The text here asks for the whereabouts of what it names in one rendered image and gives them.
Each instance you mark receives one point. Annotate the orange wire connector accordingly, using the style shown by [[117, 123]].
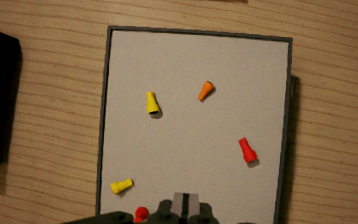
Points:
[[207, 87]]

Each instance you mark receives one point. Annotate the red wire connector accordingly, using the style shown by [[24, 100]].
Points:
[[141, 214], [249, 154]]

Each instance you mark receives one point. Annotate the yellow wire connector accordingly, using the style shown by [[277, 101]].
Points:
[[152, 106], [117, 187]]

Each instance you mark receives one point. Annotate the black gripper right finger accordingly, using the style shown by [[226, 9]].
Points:
[[194, 215]]

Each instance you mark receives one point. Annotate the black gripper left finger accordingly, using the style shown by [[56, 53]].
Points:
[[163, 215]]

